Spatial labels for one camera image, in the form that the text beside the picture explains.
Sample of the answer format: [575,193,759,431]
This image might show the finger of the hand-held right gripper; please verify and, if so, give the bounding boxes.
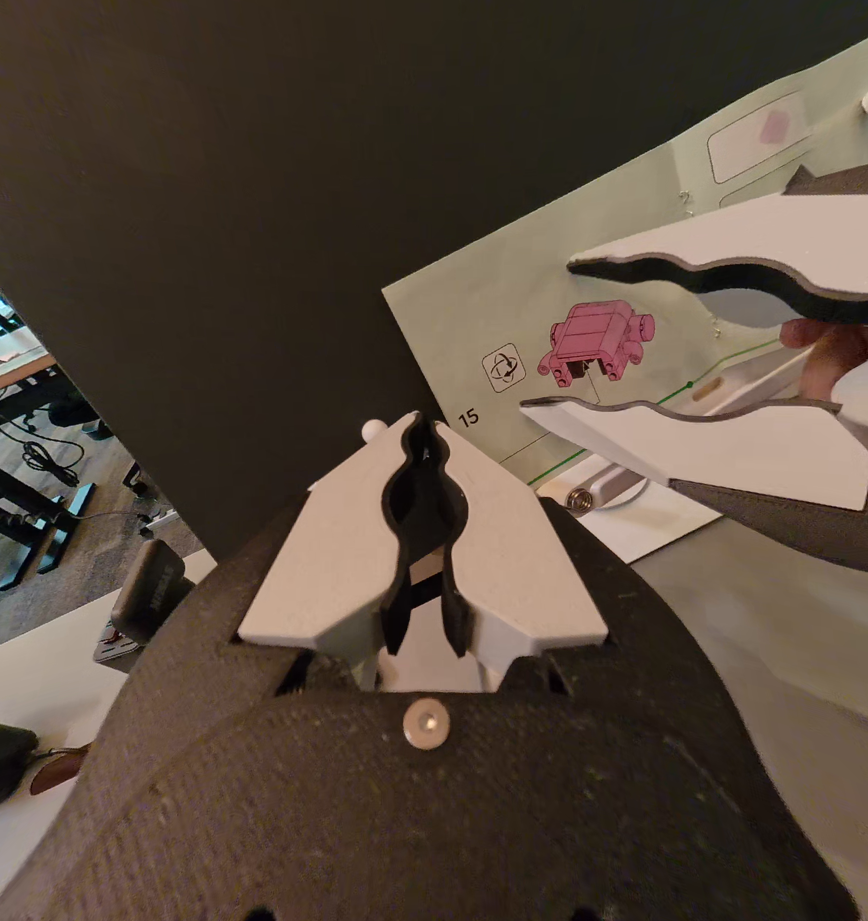
[519,397,868,513]
[567,191,868,330]

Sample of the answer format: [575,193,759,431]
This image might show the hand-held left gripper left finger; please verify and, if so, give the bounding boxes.
[237,412,429,659]

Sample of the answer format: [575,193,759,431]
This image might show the person's right hand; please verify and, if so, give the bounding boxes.
[779,317,868,404]

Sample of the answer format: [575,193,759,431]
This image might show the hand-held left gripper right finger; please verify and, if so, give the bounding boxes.
[427,419,610,693]

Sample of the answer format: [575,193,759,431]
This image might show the brick instruction booklet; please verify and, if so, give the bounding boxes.
[381,25,868,494]

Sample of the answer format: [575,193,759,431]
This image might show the white book stand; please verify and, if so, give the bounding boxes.
[361,85,868,566]

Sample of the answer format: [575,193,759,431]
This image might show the black charger dock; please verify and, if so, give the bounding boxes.
[0,691,39,808]
[92,538,194,663]

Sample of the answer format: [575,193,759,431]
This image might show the brown sunglasses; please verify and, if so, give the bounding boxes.
[30,744,90,796]

